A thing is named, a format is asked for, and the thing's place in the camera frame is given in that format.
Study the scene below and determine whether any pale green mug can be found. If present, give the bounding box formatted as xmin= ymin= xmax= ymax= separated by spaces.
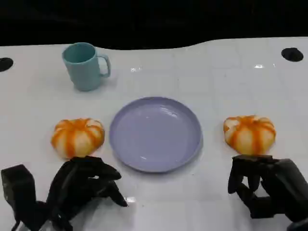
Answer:
xmin=62 ymin=42 xmax=112 ymax=92

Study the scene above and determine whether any orange white toy bread roll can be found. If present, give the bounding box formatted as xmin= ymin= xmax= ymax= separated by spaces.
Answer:
xmin=223 ymin=115 xmax=277 ymax=156
xmin=50 ymin=117 xmax=105 ymax=160

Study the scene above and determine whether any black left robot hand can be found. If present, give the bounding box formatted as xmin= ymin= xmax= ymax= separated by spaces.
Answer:
xmin=45 ymin=155 xmax=128 ymax=231

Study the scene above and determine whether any black backdrop curtain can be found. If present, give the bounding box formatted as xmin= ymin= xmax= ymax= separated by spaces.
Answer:
xmin=0 ymin=0 xmax=308 ymax=51

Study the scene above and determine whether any lilac plate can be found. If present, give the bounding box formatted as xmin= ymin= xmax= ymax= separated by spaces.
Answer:
xmin=109 ymin=96 xmax=203 ymax=174

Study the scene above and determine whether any black table cable grommet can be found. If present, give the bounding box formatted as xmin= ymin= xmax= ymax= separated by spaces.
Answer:
xmin=0 ymin=57 xmax=14 ymax=72
xmin=281 ymin=47 xmax=304 ymax=63

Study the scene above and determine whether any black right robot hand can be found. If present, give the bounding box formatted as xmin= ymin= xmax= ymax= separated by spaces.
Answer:
xmin=228 ymin=154 xmax=308 ymax=222

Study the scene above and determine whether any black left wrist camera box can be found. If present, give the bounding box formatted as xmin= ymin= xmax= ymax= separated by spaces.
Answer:
xmin=0 ymin=164 xmax=37 ymax=208

